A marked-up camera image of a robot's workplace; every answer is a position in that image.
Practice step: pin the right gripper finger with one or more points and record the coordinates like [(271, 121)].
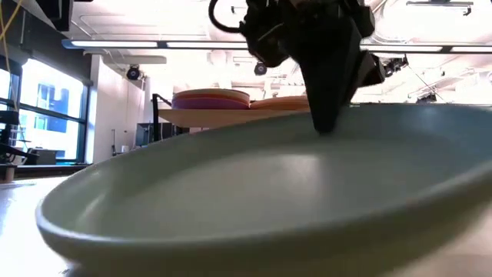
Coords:
[(371, 71), (330, 77)]

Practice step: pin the terracotta plate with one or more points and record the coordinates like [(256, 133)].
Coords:
[(280, 104)]

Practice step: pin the magenta plate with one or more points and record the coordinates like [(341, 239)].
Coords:
[(207, 104)]

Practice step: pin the teal plate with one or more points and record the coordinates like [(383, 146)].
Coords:
[(230, 192)]

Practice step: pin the wooden shelf with black legs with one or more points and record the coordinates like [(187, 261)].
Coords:
[(215, 117)]

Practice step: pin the black track light cluster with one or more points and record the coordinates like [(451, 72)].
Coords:
[(397, 63)]

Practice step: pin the small black track light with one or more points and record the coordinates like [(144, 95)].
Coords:
[(426, 98)]

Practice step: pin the black ceiling spotlight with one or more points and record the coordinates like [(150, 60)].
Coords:
[(260, 69), (133, 72)]

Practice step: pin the dark partition panel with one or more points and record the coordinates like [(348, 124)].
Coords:
[(146, 132)]

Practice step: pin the overhead light bar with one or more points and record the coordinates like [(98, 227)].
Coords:
[(115, 44)]

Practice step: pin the thin light stand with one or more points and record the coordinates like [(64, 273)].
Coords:
[(113, 142)]

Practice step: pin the large window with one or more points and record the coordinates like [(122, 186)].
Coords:
[(50, 115)]

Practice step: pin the black box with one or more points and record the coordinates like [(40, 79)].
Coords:
[(43, 157)]

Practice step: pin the black stand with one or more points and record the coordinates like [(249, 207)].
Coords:
[(7, 117)]

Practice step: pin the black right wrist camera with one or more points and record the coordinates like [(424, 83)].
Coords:
[(265, 38)]

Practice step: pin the black ceiling rail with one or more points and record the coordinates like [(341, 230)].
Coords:
[(438, 3)]

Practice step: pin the black aluminium table frame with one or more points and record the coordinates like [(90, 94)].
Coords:
[(50, 169)]

